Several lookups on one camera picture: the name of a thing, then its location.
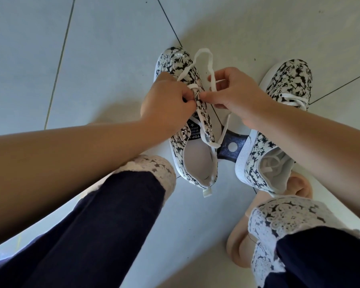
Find person's right hand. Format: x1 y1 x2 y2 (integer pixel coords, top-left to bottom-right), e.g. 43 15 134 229
199 67 275 129

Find person's left hand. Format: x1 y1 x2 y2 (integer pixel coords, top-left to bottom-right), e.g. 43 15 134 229
140 72 198 138

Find bright white shoelace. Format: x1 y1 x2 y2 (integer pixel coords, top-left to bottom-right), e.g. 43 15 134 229
259 92 310 177
176 48 231 149

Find person's right leg navy trousers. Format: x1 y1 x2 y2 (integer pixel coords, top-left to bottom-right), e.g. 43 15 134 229
247 195 360 288

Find person's leg navy trousers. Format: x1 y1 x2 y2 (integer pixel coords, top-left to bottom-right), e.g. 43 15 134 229
0 155 177 288
247 195 360 288

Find person's left forearm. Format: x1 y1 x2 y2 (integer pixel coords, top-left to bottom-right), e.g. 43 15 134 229
0 118 166 251

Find person's left leg navy trousers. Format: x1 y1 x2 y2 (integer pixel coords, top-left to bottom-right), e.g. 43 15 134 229
0 155 177 288

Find person's right forearm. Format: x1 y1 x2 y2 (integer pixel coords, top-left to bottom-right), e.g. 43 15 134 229
255 103 360 227

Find floral sneaker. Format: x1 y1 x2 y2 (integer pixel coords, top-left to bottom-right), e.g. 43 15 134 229
154 47 219 198
235 59 314 197

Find pink slipper with green charm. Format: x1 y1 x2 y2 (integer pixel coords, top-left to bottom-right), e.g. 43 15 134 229
226 172 314 269

